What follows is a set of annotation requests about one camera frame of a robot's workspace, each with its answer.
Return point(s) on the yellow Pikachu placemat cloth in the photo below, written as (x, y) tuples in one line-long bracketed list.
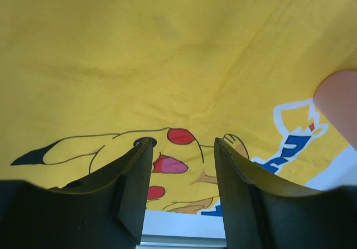
[(82, 81)]

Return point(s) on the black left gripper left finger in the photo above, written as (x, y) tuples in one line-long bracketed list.
[(104, 209)]

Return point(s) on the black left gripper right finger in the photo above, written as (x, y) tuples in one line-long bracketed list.
[(263, 210)]

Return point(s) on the aluminium rail frame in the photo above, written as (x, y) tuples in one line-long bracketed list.
[(156, 241)]

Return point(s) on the pink plastic cup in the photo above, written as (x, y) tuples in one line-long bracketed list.
[(335, 97)]

